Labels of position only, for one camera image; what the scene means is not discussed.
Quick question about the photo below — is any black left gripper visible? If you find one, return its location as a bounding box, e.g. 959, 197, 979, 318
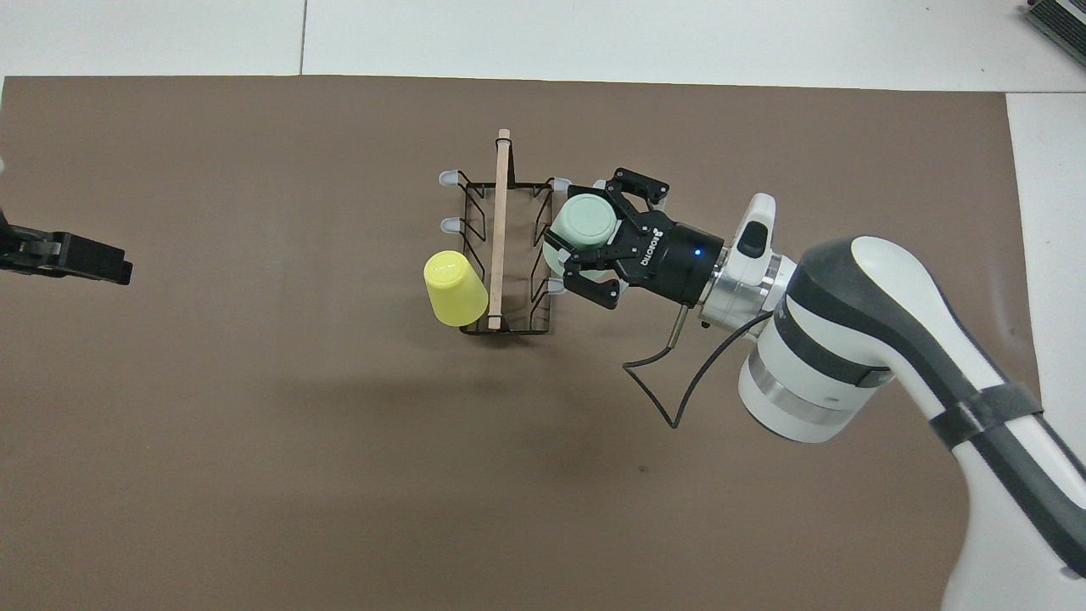
0, 212, 134, 285

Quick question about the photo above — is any black wire cup rack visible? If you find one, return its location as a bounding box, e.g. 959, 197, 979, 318
438, 129, 574, 336

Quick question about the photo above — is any yellow plastic cup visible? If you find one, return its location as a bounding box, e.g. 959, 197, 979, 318
423, 249, 490, 328

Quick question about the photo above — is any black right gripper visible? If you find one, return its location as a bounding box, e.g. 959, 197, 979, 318
562, 167, 724, 306

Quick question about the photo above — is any brown table mat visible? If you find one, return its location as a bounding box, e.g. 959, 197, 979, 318
0, 75, 1057, 611

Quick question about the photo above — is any pale green plastic cup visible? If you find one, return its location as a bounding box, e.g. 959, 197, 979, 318
541, 193, 619, 277

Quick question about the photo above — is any grey ribbed device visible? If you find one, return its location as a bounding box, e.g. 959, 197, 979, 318
1022, 0, 1086, 43

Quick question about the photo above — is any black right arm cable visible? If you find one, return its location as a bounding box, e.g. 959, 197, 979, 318
622, 305, 775, 429

